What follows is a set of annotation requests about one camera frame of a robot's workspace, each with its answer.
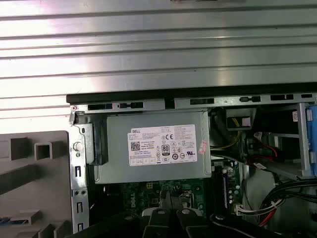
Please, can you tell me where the black cable bundle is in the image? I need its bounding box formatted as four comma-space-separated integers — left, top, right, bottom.
257, 179, 317, 228

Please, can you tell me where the blue plastic drive bracket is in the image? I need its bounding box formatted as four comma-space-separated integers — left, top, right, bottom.
305, 105, 317, 176

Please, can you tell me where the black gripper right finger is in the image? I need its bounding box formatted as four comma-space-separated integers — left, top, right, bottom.
172, 194, 276, 238

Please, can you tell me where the green motherboard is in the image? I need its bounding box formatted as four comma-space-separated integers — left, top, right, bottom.
104, 160, 245, 224

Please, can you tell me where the silver drive cage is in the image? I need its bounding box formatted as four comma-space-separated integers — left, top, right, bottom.
272, 103, 317, 181

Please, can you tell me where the grey parts rack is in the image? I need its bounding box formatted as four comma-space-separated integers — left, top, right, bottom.
0, 130, 73, 238

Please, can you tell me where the black PC case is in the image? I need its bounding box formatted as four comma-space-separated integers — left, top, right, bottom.
66, 85, 317, 238

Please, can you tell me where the black CPU socket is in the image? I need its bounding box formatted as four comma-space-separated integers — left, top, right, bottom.
177, 189, 198, 210

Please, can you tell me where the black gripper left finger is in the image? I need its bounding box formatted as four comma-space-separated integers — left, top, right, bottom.
84, 190, 174, 238

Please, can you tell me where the yellow wire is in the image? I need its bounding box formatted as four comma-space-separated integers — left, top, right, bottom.
210, 118, 243, 151

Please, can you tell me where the grey power supply unit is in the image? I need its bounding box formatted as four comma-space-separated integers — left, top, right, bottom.
85, 110, 213, 185

